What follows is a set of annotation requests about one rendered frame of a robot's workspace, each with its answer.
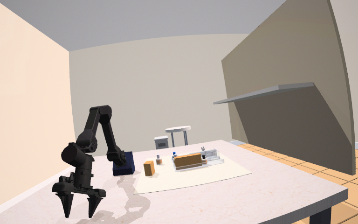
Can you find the orange rectangular block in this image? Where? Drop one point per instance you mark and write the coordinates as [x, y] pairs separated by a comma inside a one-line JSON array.
[[149, 168]]

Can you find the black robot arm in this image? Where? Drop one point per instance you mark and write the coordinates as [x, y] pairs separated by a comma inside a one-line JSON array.
[[75, 153]]

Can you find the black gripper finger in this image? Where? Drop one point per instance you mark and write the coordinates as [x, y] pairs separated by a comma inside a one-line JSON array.
[[66, 199], [93, 203]]

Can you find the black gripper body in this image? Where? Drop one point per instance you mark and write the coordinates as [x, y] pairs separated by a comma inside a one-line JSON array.
[[81, 185]]

